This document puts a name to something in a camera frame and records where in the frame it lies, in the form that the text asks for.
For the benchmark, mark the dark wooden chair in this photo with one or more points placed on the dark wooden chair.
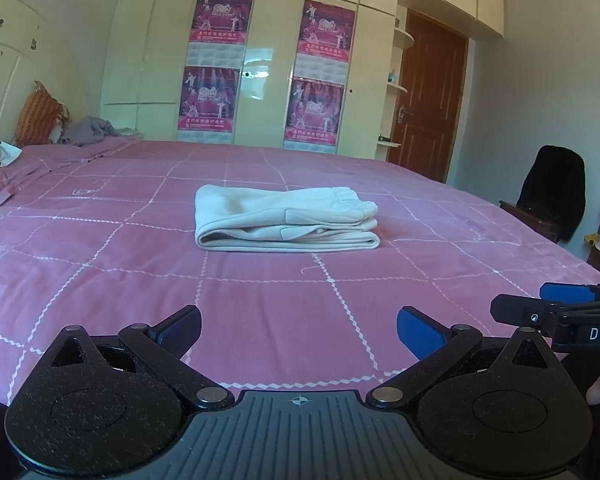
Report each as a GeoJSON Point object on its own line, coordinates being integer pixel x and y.
{"type": "Point", "coordinates": [525, 215]}

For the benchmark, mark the grey crumpled cloth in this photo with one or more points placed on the grey crumpled cloth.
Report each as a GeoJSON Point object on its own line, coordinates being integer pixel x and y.
{"type": "Point", "coordinates": [90, 130]}

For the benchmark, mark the pink pillow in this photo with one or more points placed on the pink pillow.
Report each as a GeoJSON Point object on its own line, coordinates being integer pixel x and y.
{"type": "Point", "coordinates": [10, 180]}

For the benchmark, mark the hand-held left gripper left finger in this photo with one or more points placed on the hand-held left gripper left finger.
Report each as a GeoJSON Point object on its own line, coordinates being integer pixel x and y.
{"type": "Point", "coordinates": [180, 332]}

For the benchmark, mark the brown wooden door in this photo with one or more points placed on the brown wooden door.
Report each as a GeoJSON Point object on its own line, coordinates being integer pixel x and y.
{"type": "Point", "coordinates": [430, 110]}

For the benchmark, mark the small yellow object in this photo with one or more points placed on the small yellow object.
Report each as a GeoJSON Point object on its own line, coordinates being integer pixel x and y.
{"type": "Point", "coordinates": [590, 240]}

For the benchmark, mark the cream corner shelf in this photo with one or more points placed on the cream corner shelf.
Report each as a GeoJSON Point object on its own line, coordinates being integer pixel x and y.
{"type": "Point", "coordinates": [389, 144]}
{"type": "Point", "coordinates": [404, 37]}
{"type": "Point", "coordinates": [397, 87]}

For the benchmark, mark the white pants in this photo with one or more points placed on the white pants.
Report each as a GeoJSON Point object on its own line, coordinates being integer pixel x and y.
{"type": "Point", "coordinates": [260, 215]}

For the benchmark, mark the orange striped pillow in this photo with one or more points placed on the orange striped pillow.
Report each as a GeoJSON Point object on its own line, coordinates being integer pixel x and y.
{"type": "Point", "coordinates": [37, 115]}

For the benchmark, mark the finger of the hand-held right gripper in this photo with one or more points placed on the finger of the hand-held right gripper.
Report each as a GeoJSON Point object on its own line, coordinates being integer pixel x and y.
{"type": "Point", "coordinates": [567, 291]}
{"type": "Point", "coordinates": [520, 312]}

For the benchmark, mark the pink wall calendar poster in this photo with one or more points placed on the pink wall calendar poster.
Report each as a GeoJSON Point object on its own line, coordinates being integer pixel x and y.
{"type": "Point", "coordinates": [222, 15]}
{"type": "Point", "coordinates": [207, 100]}
{"type": "Point", "coordinates": [314, 110]}
{"type": "Point", "coordinates": [327, 30]}

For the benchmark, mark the cream headboard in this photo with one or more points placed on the cream headboard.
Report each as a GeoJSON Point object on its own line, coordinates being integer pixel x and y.
{"type": "Point", "coordinates": [20, 60]}

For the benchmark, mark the cream glossy wardrobe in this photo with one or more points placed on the cream glossy wardrobe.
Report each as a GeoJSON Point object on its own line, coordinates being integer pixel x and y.
{"type": "Point", "coordinates": [275, 35]}

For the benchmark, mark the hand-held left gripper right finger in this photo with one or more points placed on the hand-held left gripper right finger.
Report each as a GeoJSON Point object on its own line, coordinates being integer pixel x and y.
{"type": "Point", "coordinates": [420, 332]}

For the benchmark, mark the pink checked bedspread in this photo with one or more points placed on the pink checked bedspread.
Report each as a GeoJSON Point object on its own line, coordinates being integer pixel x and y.
{"type": "Point", "coordinates": [130, 270]}

